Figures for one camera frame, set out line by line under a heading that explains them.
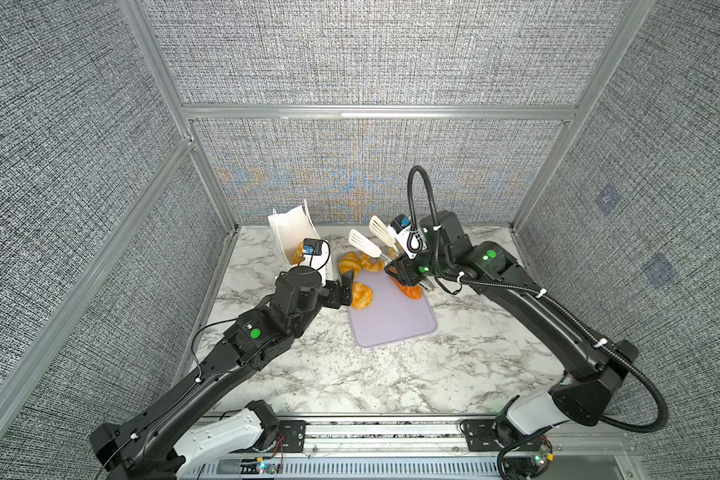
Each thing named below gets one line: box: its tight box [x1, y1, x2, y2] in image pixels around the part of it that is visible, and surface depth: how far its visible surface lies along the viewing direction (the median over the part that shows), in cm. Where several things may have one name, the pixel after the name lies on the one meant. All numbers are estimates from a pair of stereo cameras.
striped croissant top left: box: [339, 252, 371, 278], surface depth 106 cm
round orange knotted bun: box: [351, 281, 373, 310], surface depth 97 cm
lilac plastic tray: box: [349, 268, 437, 348], surface depth 97 cm
